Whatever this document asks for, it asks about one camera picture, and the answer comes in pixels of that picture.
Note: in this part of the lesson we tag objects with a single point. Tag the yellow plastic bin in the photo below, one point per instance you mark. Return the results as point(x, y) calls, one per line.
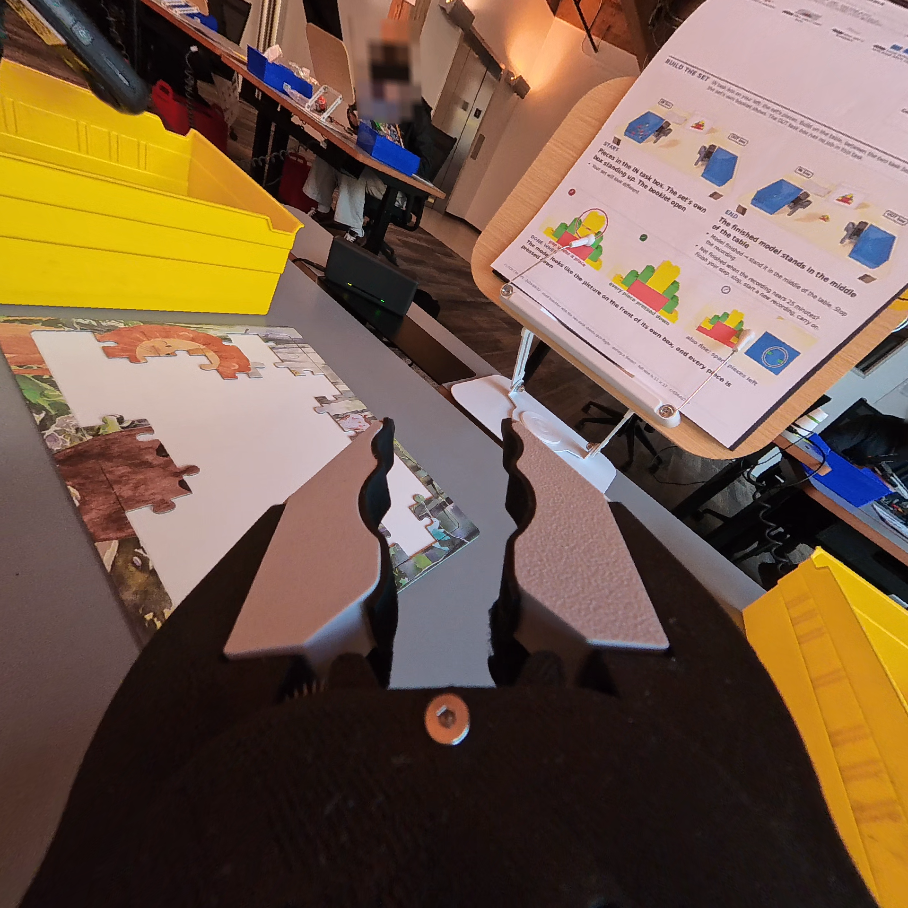
point(837, 709)
point(142, 234)

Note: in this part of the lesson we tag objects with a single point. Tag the printed instruction sheet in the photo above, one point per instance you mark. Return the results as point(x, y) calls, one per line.
point(780, 234)

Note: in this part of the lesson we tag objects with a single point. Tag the pale spotted puzzle piece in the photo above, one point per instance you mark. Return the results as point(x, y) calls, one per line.
point(355, 424)

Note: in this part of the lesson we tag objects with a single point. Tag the metal page holder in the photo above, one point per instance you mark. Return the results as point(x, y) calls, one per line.
point(665, 410)
point(506, 289)

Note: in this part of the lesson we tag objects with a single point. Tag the black charger box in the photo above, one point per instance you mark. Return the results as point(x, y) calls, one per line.
point(369, 273)

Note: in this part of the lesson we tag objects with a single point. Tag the puzzle frame tray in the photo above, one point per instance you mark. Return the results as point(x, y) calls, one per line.
point(234, 440)

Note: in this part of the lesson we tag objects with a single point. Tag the green white puzzle piece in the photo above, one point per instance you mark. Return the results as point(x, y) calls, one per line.
point(117, 425)

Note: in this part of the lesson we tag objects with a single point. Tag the wooden background desk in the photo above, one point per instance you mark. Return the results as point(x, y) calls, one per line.
point(425, 186)

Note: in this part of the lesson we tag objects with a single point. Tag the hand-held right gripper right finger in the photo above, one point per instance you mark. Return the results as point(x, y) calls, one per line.
point(589, 567)

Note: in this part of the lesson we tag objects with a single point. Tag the blue box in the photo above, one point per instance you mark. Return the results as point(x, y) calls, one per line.
point(276, 74)
point(851, 482)
point(386, 152)

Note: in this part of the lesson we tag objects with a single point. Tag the red bag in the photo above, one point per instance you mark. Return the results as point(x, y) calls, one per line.
point(294, 184)
point(206, 120)

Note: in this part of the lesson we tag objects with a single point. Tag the red puzzle piece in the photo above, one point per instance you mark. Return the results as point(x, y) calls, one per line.
point(120, 344)
point(167, 347)
point(234, 369)
point(227, 347)

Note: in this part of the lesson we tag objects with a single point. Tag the teal grey puzzle piece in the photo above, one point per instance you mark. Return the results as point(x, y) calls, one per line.
point(429, 514)

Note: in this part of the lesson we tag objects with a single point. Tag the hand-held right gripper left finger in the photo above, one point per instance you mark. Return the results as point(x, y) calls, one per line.
point(312, 567)

